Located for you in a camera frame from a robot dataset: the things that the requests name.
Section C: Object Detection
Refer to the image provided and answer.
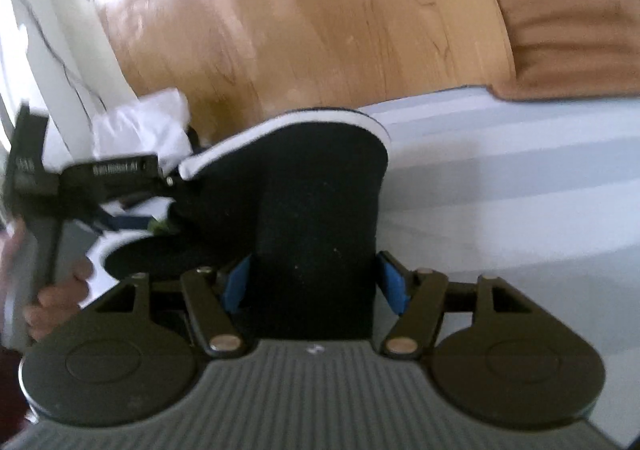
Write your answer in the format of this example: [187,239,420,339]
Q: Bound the black white-trimmed green garment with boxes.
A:
[102,107,391,338]

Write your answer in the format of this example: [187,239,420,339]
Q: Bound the thin black cable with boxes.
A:
[10,0,108,111]

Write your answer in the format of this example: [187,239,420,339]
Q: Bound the person's left hand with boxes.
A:
[22,257,96,343]

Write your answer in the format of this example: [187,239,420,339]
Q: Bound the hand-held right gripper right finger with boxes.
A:
[377,251,531,358]

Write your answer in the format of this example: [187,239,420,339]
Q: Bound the brown pillow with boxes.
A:
[472,0,640,103]

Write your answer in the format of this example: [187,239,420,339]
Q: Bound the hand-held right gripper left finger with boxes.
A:
[95,255,252,358]

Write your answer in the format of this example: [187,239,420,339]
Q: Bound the white folded clothes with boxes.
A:
[92,89,196,171]

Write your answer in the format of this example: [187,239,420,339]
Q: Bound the grey white striped bed sheet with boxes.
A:
[80,84,640,436]

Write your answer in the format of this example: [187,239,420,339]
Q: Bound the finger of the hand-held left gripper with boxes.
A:
[75,206,152,233]
[150,162,178,196]

